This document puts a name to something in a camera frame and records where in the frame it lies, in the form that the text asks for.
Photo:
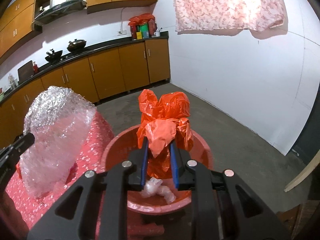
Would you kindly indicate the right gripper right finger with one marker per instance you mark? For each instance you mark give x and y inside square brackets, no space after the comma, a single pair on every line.
[223,205]

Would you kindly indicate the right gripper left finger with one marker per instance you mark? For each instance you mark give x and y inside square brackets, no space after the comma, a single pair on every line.
[95,206]

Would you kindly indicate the small clear plastic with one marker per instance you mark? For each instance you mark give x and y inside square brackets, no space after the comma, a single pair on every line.
[154,186]

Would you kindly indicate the clear bubble wrap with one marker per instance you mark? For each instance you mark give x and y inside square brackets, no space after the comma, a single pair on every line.
[60,120]

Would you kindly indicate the orange plastic bag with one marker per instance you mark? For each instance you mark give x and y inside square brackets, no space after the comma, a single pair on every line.
[162,121]

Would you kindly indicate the lower wooden kitchen cabinets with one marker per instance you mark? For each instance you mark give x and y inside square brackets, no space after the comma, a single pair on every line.
[105,71]

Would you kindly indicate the wooden kitchen cabinets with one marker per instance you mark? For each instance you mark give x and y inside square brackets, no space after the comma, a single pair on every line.
[24,19]
[105,71]

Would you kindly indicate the upper wooden kitchen cabinets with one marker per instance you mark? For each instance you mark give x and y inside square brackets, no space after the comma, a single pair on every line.
[24,19]

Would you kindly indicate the red floral tablecloth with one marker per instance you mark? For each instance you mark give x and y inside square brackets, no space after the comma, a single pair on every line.
[36,185]

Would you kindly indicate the glass jar on counter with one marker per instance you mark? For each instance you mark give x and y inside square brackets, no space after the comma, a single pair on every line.
[12,81]

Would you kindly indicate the dark cutting board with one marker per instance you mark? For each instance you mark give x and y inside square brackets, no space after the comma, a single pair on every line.
[25,72]

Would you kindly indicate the red bottle on counter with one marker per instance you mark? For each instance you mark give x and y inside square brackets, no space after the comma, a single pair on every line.
[35,68]

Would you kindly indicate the wooden plank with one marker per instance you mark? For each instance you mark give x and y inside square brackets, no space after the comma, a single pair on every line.
[304,174]

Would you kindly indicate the black wok with lid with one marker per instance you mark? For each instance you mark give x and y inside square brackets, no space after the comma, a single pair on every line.
[76,45]

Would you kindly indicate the white mug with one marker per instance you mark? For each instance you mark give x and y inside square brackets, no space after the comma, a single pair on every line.
[157,33]

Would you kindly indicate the red bag covered containers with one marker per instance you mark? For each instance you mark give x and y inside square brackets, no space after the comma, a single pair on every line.
[142,26]

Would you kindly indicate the pink floral hanging cloth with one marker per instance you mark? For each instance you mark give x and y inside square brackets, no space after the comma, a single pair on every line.
[212,15]

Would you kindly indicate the black wok with handle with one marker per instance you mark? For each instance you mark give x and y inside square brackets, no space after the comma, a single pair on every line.
[53,56]

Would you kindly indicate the wall power socket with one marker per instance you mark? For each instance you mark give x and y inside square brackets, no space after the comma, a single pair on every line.
[122,32]

